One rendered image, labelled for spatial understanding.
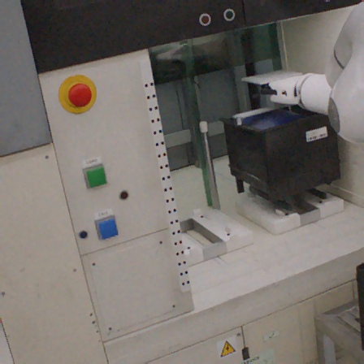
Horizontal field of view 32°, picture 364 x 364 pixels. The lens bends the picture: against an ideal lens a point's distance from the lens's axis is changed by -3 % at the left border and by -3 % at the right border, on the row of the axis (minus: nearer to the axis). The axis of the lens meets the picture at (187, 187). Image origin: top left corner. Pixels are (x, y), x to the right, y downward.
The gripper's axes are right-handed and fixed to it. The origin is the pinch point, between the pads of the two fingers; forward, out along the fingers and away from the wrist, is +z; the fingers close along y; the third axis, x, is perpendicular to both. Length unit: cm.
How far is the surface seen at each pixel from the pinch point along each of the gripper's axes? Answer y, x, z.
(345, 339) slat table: -15, -45, -43
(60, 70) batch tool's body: -57, 18, -30
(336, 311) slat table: -10, -45, -34
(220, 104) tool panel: 12, -16, 60
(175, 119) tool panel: -5, -17, 60
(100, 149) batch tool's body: -53, 3, -30
